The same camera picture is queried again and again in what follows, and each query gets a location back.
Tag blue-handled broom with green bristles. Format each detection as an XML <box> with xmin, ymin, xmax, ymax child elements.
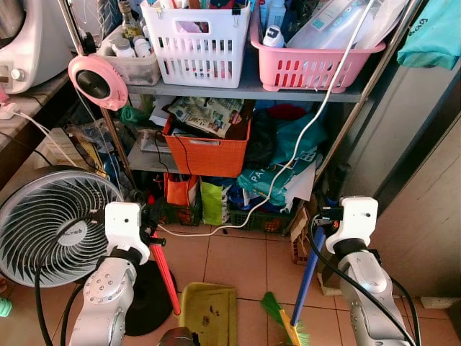
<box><xmin>261</xmin><ymin>163</ymin><xmax>352</xmax><ymax>346</ymax></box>

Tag yellow-green dustpan with red handle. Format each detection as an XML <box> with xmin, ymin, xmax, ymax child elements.
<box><xmin>148</xmin><ymin>229</ymin><xmax>239</xmax><ymax>346</ymax></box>

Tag grey floor fan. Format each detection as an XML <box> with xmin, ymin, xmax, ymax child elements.
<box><xmin>0</xmin><ymin>165</ymin><xmax>178</xmax><ymax>337</ymax></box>

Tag orange bag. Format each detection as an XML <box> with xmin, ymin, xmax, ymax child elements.
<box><xmin>164</xmin><ymin>173</ymin><xmax>200</xmax><ymax>211</ymax></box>

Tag teal printed bag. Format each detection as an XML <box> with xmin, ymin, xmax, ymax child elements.
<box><xmin>237</xmin><ymin>115</ymin><xmax>329</xmax><ymax>211</ymax></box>

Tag light green bag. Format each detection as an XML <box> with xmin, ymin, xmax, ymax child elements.
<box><xmin>200</xmin><ymin>178</ymin><xmax>231</xmax><ymax>226</ymax></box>

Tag green plastic crate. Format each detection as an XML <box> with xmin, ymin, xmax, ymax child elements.
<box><xmin>228</xmin><ymin>208</ymin><xmax>294</xmax><ymax>234</ymax></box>

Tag orange plastic basket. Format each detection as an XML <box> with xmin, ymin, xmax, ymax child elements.
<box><xmin>161</xmin><ymin>115</ymin><xmax>252</xmax><ymax>179</ymax></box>

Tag black bag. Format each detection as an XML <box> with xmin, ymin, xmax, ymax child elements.
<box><xmin>244</xmin><ymin>108</ymin><xmax>279</xmax><ymax>172</ymax></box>

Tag printed magazine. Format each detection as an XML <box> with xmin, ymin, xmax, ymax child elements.
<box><xmin>166</xmin><ymin>97</ymin><xmax>245</xmax><ymax>138</ymax></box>

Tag robot leg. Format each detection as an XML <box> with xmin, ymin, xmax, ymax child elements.
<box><xmin>156</xmin><ymin>327</ymin><xmax>200</xmax><ymax>346</ymax></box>

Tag grey metal shelf rack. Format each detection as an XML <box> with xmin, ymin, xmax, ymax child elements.
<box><xmin>58</xmin><ymin>0</ymin><xmax>426</xmax><ymax>217</ymax></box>

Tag pink plastic basket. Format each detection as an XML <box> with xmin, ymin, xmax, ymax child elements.
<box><xmin>249</xmin><ymin>0</ymin><xmax>388</xmax><ymax>93</ymax></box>

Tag clear plastic box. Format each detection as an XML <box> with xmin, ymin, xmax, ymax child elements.
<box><xmin>97</xmin><ymin>32</ymin><xmax>161</xmax><ymax>87</ymax></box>

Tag white plastic basket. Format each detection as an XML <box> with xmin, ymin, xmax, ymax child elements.
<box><xmin>140</xmin><ymin>0</ymin><xmax>254</xmax><ymax>89</ymax></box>

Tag white bottle with dark cap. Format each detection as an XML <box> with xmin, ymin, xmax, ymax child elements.
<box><xmin>262</xmin><ymin>26</ymin><xmax>286</xmax><ymax>48</ymax></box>

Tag clear plastic packaging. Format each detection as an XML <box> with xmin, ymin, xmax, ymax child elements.
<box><xmin>287</xmin><ymin>0</ymin><xmax>408</xmax><ymax>51</ymax></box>

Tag glass bottle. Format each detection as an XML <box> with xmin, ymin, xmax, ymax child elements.
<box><xmin>117</xmin><ymin>0</ymin><xmax>142</xmax><ymax>38</ymax></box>

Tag teal cloth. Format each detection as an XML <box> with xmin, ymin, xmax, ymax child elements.
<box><xmin>396</xmin><ymin>0</ymin><xmax>461</xmax><ymax>71</ymax></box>

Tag white appliance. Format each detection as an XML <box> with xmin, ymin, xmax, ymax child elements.
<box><xmin>0</xmin><ymin>0</ymin><xmax>81</xmax><ymax>95</ymax></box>

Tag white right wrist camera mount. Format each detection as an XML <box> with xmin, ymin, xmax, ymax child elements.
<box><xmin>325</xmin><ymin>196</ymin><xmax>380</xmax><ymax>254</ymax></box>

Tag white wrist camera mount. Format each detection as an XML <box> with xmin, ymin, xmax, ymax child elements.
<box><xmin>104</xmin><ymin>202</ymin><xmax>151</xmax><ymax>265</ymax></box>
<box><xmin>325</xmin><ymin>196</ymin><xmax>380</xmax><ymax>254</ymax></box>

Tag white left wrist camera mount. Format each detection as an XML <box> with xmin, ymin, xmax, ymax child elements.
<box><xmin>104</xmin><ymin>202</ymin><xmax>151</xmax><ymax>265</ymax></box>

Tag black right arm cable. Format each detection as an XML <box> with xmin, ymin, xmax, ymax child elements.
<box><xmin>309</xmin><ymin>215</ymin><xmax>421</xmax><ymax>346</ymax></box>

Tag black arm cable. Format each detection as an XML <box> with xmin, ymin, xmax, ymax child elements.
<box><xmin>309</xmin><ymin>215</ymin><xmax>421</xmax><ymax>346</ymax></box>
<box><xmin>34</xmin><ymin>238</ymin><xmax>103</xmax><ymax>346</ymax></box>

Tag white cable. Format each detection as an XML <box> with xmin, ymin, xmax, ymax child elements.
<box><xmin>157</xmin><ymin>0</ymin><xmax>378</xmax><ymax>239</ymax></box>

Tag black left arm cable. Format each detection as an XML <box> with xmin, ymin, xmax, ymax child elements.
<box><xmin>34</xmin><ymin>238</ymin><xmax>103</xmax><ymax>346</ymax></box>

